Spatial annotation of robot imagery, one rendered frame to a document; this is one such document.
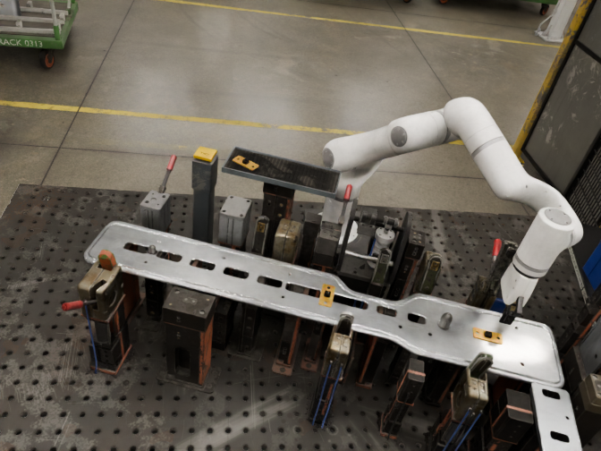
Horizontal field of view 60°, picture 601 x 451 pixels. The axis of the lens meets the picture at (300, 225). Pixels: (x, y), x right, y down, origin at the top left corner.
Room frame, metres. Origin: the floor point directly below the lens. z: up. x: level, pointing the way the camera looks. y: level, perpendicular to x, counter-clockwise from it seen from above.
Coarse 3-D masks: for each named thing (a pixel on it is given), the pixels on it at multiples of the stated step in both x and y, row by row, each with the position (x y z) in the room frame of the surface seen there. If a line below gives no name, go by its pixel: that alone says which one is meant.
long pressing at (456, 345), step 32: (128, 224) 1.18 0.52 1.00; (96, 256) 1.02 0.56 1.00; (128, 256) 1.05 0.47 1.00; (192, 256) 1.10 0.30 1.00; (224, 256) 1.12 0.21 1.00; (256, 256) 1.14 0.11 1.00; (192, 288) 0.98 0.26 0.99; (224, 288) 0.99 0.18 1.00; (256, 288) 1.02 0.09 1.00; (320, 288) 1.06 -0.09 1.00; (320, 320) 0.95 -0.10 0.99; (384, 320) 0.98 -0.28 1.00; (480, 320) 1.05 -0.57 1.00; (416, 352) 0.90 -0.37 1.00; (448, 352) 0.92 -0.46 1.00; (512, 352) 0.96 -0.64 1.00; (544, 352) 0.98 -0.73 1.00; (544, 384) 0.87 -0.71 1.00
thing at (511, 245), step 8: (504, 240) 1.17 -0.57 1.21; (504, 248) 1.15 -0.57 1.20; (512, 248) 1.15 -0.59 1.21; (504, 256) 1.16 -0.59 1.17; (512, 256) 1.12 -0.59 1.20; (496, 264) 1.14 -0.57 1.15; (504, 264) 1.15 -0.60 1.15; (496, 272) 1.15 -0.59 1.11; (488, 280) 1.14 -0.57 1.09; (496, 280) 1.14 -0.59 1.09; (496, 288) 1.13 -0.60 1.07
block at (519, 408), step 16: (512, 400) 0.82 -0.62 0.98; (528, 400) 0.82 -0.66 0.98; (496, 416) 0.80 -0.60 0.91; (512, 416) 0.77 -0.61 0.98; (528, 416) 0.78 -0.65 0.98; (480, 432) 0.82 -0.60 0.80; (496, 432) 0.77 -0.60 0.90; (512, 432) 0.76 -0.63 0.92; (464, 448) 0.82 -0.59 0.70; (480, 448) 0.78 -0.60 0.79; (496, 448) 0.77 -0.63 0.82
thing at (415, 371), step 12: (408, 372) 0.83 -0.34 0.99; (420, 372) 0.84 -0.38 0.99; (408, 384) 0.81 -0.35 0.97; (420, 384) 0.81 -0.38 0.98; (396, 396) 0.83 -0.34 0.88; (408, 396) 0.81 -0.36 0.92; (396, 408) 0.82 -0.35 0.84; (408, 408) 0.82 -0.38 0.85; (384, 420) 0.85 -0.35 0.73; (396, 420) 0.82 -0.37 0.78; (384, 432) 0.82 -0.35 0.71; (396, 432) 0.82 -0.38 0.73; (396, 444) 0.80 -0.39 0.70
